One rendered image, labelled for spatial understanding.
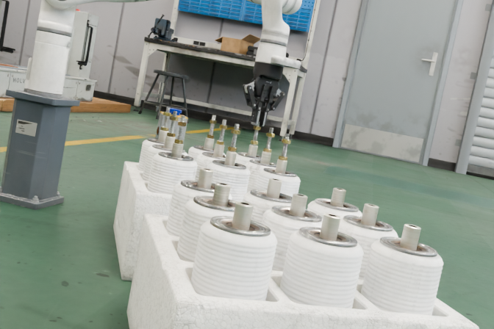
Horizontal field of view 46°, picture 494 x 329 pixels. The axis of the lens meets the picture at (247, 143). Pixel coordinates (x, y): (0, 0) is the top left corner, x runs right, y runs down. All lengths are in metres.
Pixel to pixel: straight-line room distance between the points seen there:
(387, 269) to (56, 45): 1.16
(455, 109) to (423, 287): 5.69
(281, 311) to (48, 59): 1.15
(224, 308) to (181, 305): 0.05
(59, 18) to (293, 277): 1.17
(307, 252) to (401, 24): 5.80
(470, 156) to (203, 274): 5.80
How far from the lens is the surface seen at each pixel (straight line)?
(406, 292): 0.79
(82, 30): 5.08
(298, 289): 0.75
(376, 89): 6.40
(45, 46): 1.68
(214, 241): 0.69
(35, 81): 1.69
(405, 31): 6.46
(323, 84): 6.43
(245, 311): 0.68
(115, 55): 7.08
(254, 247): 0.69
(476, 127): 6.42
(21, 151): 1.69
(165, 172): 1.21
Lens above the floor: 0.42
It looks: 5 degrees down
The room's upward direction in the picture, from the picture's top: 11 degrees clockwise
